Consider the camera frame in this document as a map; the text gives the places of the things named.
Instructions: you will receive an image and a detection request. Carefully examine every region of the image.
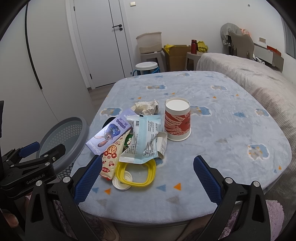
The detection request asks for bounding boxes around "white round cup lid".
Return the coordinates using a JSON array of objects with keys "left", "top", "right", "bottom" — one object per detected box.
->
[{"left": 112, "top": 171, "right": 132, "bottom": 191}]

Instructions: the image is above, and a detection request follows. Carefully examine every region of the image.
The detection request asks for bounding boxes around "purple cartoon toothpaste box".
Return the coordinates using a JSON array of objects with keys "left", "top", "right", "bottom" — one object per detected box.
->
[{"left": 86, "top": 108, "right": 136, "bottom": 155}]

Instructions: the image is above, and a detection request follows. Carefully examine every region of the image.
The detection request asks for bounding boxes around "red patterned snack wrapper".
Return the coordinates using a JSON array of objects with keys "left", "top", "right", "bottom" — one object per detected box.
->
[{"left": 100, "top": 130, "right": 130, "bottom": 181}]

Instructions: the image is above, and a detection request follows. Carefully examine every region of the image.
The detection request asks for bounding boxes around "white green milk carton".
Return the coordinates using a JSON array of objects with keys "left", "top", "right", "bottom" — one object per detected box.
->
[{"left": 156, "top": 132, "right": 168, "bottom": 159}]

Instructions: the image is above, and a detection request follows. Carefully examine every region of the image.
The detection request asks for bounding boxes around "light blue mask package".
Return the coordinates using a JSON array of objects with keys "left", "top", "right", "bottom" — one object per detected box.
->
[{"left": 119, "top": 114, "right": 161, "bottom": 164}]

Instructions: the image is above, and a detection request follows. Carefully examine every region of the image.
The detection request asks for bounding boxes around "red white paper cup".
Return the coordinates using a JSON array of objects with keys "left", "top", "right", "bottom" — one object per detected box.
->
[{"left": 164, "top": 97, "right": 191, "bottom": 142}]

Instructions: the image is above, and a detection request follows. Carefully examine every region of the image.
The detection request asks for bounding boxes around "white paper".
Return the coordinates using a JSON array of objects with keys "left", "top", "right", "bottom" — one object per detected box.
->
[{"left": 131, "top": 99, "right": 159, "bottom": 115}]

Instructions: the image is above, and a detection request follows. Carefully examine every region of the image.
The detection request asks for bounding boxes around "grey perforated trash basket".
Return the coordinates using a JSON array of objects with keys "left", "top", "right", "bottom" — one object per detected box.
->
[{"left": 36, "top": 116, "right": 89, "bottom": 180}]

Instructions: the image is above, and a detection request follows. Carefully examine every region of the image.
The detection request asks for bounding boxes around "person left hand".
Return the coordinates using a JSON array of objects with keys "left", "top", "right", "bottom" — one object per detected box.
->
[{"left": 1, "top": 210, "right": 19, "bottom": 228}]

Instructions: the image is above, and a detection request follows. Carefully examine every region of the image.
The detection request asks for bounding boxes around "purple fluffy rug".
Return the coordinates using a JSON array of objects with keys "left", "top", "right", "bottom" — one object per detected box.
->
[{"left": 219, "top": 200, "right": 285, "bottom": 240}]

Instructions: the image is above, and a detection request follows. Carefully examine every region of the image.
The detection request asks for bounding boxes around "beige bed cover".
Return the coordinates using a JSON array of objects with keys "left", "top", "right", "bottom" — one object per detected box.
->
[{"left": 197, "top": 53, "right": 295, "bottom": 216}]

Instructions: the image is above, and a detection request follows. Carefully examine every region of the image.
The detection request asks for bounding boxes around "white blue round stool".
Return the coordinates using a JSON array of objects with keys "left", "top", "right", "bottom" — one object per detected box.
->
[{"left": 132, "top": 62, "right": 160, "bottom": 76}]

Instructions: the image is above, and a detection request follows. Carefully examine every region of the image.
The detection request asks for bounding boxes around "white door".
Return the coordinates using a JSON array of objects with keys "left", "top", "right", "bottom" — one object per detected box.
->
[{"left": 65, "top": 1, "right": 133, "bottom": 89}]

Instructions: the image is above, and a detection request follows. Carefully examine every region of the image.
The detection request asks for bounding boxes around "grey plastic stool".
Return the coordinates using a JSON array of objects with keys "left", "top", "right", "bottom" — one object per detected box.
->
[
  {"left": 140, "top": 51, "right": 166, "bottom": 72},
  {"left": 185, "top": 52, "right": 203, "bottom": 71}
]

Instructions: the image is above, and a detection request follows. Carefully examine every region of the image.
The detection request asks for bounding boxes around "brown cardboard box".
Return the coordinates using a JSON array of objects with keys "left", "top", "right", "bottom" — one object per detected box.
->
[{"left": 163, "top": 45, "right": 191, "bottom": 72}]

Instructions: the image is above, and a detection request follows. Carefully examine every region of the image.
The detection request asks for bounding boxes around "translucent storage bin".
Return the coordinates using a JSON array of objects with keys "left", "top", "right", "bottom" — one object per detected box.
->
[{"left": 136, "top": 32, "right": 162, "bottom": 54}]

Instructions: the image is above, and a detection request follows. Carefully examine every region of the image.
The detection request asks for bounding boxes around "yellow cloth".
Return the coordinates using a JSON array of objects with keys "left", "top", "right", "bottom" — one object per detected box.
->
[{"left": 197, "top": 41, "right": 208, "bottom": 53}]

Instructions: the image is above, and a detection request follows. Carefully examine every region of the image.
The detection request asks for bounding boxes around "red water bottle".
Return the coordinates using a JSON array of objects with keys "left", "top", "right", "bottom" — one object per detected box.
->
[{"left": 191, "top": 40, "right": 198, "bottom": 54}]

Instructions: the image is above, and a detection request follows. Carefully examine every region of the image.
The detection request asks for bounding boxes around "grey chair with clothes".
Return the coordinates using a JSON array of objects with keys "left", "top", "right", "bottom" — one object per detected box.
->
[{"left": 220, "top": 23, "right": 254, "bottom": 60}]

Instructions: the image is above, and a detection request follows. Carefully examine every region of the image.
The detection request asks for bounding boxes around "black door handle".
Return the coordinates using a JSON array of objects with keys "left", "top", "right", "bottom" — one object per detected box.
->
[{"left": 112, "top": 24, "right": 123, "bottom": 31}]

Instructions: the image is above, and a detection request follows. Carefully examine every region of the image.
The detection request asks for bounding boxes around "black wardrobe handle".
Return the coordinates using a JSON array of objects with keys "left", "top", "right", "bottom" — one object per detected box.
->
[{"left": 24, "top": 0, "right": 44, "bottom": 90}]

